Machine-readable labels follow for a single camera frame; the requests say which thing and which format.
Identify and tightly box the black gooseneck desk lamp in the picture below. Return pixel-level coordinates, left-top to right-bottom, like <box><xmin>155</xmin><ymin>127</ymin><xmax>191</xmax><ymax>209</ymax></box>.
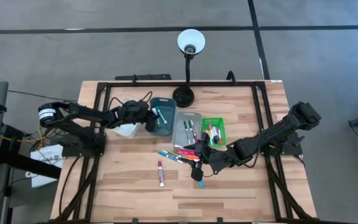
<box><xmin>172</xmin><ymin>29</ymin><xmax>206</xmax><ymax>108</ymax></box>

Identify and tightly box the thin black floor cable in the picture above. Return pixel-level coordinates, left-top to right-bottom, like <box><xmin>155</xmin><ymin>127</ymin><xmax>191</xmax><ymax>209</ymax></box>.
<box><xmin>7</xmin><ymin>90</ymin><xmax>79</xmax><ymax>102</ymax></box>

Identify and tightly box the white printed paper box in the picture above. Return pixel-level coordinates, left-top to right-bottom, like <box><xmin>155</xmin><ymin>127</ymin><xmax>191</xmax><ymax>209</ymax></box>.
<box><xmin>29</xmin><ymin>144</ymin><xmax>65</xmax><ymax>189</ymax></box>

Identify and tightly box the thin magenta marker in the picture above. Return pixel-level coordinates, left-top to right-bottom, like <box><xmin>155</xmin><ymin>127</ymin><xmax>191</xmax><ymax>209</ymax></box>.
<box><xmin>190</xmin><ymin>119</ymin><xmax>199</xmax><ymax>144</ymax></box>

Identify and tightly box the thick teal whiteboard marker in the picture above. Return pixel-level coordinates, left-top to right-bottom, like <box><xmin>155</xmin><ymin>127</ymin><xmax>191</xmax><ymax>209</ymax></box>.
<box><xmin>156</xmin><ymin>105</ymin><xmax>169</xmax><ymax>125</ymax></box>

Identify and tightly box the thick red whiteboard marker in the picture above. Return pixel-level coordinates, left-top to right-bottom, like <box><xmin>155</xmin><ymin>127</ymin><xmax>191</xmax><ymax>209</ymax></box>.
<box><xmin>157</xmin><ymin>160</ymin><xmax>165</xmax><ymax>188</ymax></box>

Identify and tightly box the thin blue marker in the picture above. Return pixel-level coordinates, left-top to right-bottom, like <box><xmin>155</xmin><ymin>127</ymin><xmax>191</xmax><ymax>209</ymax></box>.
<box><xmin>158</xmin><ymin>150</ymin><xmax>183</xmax><ymax>164</ymax></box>

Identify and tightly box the yellow cable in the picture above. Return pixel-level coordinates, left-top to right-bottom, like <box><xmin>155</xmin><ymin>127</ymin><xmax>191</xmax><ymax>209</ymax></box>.
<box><xmin>1</xmin><ymin>123</ymin><xmax>57</xmax><ymax>147</ymax></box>

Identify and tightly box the black stand leg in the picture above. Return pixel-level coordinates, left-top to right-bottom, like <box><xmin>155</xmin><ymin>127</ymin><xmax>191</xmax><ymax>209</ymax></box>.
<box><xmin>0</xmin><ymin>124</ymin><xmax>62</xmax><ymax>180</ymax></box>

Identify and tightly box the grey plastic bin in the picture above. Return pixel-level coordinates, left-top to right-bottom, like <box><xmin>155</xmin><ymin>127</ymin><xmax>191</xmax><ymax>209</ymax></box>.
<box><xmin>172</xmin><ymin>111</ymin><xmax>203</xmax><ymax>149</ymax></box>

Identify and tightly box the white plastic bin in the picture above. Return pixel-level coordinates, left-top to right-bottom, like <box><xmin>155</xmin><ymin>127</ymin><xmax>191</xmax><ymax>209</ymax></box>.
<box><xmin>108</xmin><ymin>98</ymin><xmax>142</xmax><ymax>140</ymax></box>

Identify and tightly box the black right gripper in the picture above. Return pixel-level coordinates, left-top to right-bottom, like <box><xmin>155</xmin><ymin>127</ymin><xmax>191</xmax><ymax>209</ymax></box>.
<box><xmin>190</xmin><ymin>132</ymin><xmax>222</xmax><ymax>182</ymax></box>

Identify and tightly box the thin light green marker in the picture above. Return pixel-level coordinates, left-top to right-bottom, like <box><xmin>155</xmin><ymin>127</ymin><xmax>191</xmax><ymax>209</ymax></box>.
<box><xmin>163</xmin><ymin>149</ymin><xmax>188</xmax><ymax>159</ymax></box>

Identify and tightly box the black camera cable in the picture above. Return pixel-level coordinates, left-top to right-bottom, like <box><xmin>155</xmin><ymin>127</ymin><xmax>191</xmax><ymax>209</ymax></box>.
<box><xmin>109</xmin><ymin>91</ymin><xmax>154</xmax><ymax>110</ymax></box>

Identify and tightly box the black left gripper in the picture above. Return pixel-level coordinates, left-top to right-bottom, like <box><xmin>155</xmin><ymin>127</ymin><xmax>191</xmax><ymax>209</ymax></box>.
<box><xmin>121</xmin><ymin>100</ymin><xmax>160</xmax><ymax>133</ymax></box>

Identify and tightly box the green plastic basket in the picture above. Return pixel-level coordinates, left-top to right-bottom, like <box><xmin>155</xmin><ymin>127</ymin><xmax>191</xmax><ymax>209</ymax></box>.
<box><xmin>201</xmin><ymin>117</ymin><xmax>227</xmax><ymax>147</ymax></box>

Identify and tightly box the black power strip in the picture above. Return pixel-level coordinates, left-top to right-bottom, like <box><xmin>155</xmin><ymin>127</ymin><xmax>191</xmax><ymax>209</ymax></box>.
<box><xmin>114</xmin><ymin>73</ymin><xmax>172</xmax><ymax>81</ymax></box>

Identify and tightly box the teal plastic bin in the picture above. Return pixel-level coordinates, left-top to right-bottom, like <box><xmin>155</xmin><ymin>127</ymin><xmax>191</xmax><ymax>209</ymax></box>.
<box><xmin>149</xmin><ymin>97</ymin><xmax>177</xmax><ymax>137</ymax></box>

